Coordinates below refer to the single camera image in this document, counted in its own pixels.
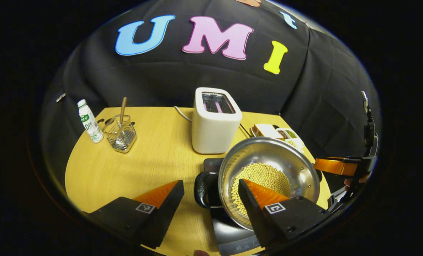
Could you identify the metal clip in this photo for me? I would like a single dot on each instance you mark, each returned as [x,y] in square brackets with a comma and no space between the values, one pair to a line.
[61,97]

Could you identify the black backdrop cloth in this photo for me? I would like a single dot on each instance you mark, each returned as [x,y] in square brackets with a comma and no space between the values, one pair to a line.
[161,78]

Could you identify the white drink bottle green label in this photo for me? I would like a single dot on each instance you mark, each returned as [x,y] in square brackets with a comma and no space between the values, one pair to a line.
[89,122]

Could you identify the white divided dish of grains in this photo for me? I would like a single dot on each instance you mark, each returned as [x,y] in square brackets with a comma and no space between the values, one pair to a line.
[293,137]

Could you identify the pile of yellow soybeans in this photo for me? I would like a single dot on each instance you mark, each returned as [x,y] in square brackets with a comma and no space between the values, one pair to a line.
[264,176]

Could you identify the white toaster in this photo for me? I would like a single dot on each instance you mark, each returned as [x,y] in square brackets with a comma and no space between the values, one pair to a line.
[213,131]

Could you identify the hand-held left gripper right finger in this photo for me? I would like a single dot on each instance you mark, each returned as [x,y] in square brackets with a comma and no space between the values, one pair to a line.
[257,220]

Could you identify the black induction cooktop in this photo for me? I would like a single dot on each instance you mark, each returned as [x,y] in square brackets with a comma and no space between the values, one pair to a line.
[232,234]

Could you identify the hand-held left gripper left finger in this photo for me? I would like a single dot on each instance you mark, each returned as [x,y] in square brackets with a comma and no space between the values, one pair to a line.
[161,220]

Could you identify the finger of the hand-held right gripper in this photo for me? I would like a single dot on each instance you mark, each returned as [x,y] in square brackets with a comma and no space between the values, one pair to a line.
[341,199]
[336,166]

